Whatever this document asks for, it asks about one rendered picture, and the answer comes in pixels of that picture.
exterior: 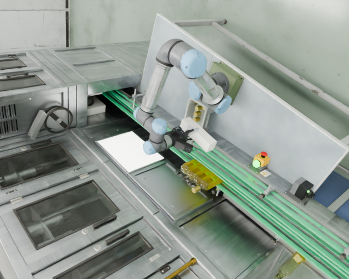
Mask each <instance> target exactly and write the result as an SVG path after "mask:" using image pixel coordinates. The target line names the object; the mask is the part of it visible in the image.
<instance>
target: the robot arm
mask: <svg viewBox="0 0 349 279"><path fill-rule="evenodd" d="M155 61H156V65H155V68H154V70H153V73H152V76H151V78H150V82H149V84H148V87H147V90H146V93H145V95H144V98H143V100H142V104H141V106H140V107H138V108H136V110H135V111H134V118H135V119H136V120H137V122H139V123H140V124H141V125H142V126H143V127H144V128H145V129H146V130H147V131H148V132H149V133H150V136H149V140H148V141H146V142H144V143H143V146H142V147H143V151H144V152H145V153H146V154H147V155H152V154H156V153H158V152H161V151H164V150H166V149H169V148H171V147H173V146H174V147H176V148H179V149H181V150H183V151H185V152H187V153H191V151H192V149H193V145H191V144H189V143H191V142H192V141H194V140H193V139H191V138H188V135H189V136H190V135H192V134H193V133H196V132H198V130H199V128H194V127H192V126H190V125H188V126H187V130H185V132H184V131H183V130H182V128H181V127H180V126H178V127H179V128H178V129H176V128H177V127H175V128H173V129H172V130H171V131H169V132H166V130H167V122H166V121H165V120H162V119H161V118H154V117H153V113H154V110H155V108H156V105H157V103H158V100H159V98H160V95H161V92H162V90H163V87H164V85H165V82H166V80H167V77H168V74H169V72H170V69H171V68H173V67H174V66H175V67H176V68H177V69H179V70H180V71H181V73H182V74H183V75H184V76H185V77H186V78H187V79H190V80H192V81H191V82H190V83H189V87H188V91H189V95H190V97H191V98H192V99H193V100H201V101H202V102H203V103H204V104H206V105H207V106H208V107H209V108H211V109H212V110H213V111H214V112H216V113H217V114H221V113H223V112H225V111H226V110H227V109H228V107H229V106H230V104H231V102H232V98H231V97H230V96H229V95H227V92H228V90H229V80H228V78H227V76H226V75H225V74H224V73H222V72H215V73H213V74H212V75H209V73H208V71H207V70H206V68H207V66H206V64H207V58H206V57H205V55H204V54H203V53H202V52H201V51H199V50H197V49H195V48H194V47H192V46H190V45H189V44H187V43H186V42H185V41H183V40H181V39H177V38H176V39H171V40H168V41H167V42H165V43H164V45H163V46H161V48H160V49H159V51H158V53H157V55H156V58H155ZM173 130H174V131H173Z"/></svg>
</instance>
